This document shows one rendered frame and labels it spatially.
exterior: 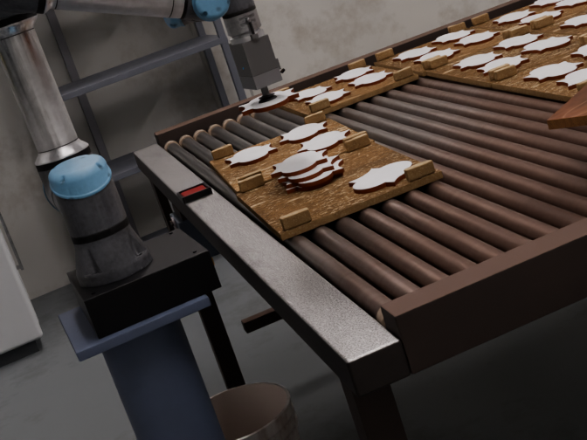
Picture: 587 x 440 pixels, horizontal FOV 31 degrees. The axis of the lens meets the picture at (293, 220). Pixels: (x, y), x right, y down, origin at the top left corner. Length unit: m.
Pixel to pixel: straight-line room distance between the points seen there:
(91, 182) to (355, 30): 4.00
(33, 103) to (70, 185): 0.21
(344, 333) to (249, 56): 0.86
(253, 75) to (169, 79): 3.34
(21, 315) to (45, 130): 2.65
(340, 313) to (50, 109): 0.81
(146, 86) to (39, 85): 3.42
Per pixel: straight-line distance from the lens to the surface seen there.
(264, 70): 2.26
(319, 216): 2.05
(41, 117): 2.15
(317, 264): 1.87
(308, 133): 2.73
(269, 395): 2.81
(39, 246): 5.58
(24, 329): 4.77
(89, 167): 2.03
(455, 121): 2.54
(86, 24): 5.49
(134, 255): 2.06
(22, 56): 2.14
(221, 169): 2.69
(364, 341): 1.51
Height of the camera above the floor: 1.53
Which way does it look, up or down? 17 degrees down
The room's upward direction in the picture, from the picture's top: 18 degrees counter-clockwise
